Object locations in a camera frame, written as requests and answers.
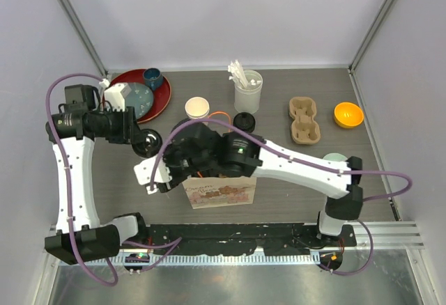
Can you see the orange plastic bowl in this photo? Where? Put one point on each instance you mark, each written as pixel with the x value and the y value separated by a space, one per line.
pixel 348 115

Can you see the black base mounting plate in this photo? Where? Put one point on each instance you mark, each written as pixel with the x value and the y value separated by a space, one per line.
pixel 276 239

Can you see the aluminium frame rail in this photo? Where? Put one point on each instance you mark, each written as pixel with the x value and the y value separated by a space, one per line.
pixel 377 236

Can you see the printed kraft paper bag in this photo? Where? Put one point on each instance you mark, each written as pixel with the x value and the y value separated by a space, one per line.
pixel 219 192

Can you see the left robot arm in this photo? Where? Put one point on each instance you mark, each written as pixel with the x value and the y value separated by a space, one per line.
pixel 73 131

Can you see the white straws bundle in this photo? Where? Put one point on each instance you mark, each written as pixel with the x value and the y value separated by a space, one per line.
pixel 244 79

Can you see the blue-grey ceramic plate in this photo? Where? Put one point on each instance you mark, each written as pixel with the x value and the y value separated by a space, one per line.
pixel 141 98

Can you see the brown pulp cup carrier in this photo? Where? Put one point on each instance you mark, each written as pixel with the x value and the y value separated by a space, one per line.
pixel 304 129

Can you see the white cylindrical straw holder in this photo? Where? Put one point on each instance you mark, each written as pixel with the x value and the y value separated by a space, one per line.
pixel 249 100

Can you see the pale green ceramic bowl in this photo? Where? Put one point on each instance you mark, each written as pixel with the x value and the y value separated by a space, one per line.
pixel 335 157

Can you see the black cup lid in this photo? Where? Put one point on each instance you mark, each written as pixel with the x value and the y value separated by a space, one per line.
pixel 155 139

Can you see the stack of white paper cups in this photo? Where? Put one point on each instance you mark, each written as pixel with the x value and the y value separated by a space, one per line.
pixel 197 108

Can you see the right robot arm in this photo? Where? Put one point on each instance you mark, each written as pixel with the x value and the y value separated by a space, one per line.
pixel 192 147

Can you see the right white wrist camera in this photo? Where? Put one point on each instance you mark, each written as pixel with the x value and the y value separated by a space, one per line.
pixel 154 177

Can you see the dark blue ceramic mug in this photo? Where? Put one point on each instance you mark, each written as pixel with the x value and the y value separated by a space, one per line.
pixel 153 78

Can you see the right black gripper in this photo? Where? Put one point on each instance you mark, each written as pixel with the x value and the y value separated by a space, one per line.
pixel 176 177

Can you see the stack of black cup lids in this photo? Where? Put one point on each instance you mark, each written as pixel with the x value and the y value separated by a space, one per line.
pixel 244 121

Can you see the red round tray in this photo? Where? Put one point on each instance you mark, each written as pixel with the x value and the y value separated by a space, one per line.
pixel 162 95

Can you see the white paper cup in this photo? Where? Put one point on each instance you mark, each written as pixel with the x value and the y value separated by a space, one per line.
pixel 142 148

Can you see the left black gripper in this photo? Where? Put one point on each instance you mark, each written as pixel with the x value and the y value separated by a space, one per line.
pixel 129 126

